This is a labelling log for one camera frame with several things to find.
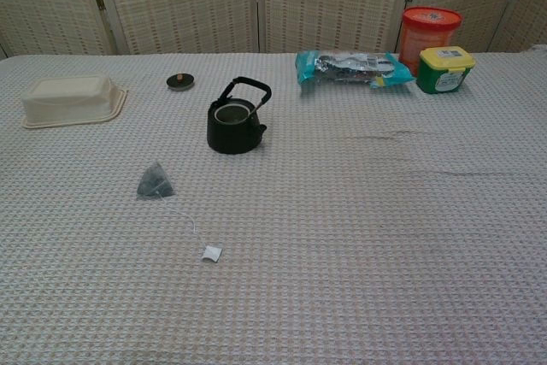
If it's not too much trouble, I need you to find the pyramid tea bag with tag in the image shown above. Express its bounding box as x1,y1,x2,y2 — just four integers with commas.
136,161,224,264

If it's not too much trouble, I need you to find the black cast iron teapot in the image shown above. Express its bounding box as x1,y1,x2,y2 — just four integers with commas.
207,76,274,155

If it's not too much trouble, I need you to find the metal tea strainer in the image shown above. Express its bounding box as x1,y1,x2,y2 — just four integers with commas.
214,102,250,125

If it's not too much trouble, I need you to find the black teapot lid wooden knob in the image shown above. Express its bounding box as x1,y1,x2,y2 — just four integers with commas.
166,74,197,92

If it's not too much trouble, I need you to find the waffle weave tablecloth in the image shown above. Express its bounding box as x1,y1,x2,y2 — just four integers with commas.
0,51,547,365

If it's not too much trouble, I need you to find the teal snack package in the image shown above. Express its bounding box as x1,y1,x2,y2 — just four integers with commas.
295,50,417,92

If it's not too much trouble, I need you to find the woven folding screen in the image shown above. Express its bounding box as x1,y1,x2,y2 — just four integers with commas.
0,0,547,59

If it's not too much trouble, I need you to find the green tub with yellow lid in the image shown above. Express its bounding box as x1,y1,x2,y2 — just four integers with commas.
415,45,477,96

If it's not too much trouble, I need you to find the orange jar with red lid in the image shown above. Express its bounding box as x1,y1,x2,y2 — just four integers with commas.
397,6,464,78

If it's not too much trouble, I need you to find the cream plastic food container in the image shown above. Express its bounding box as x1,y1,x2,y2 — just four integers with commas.
21,75,129,130

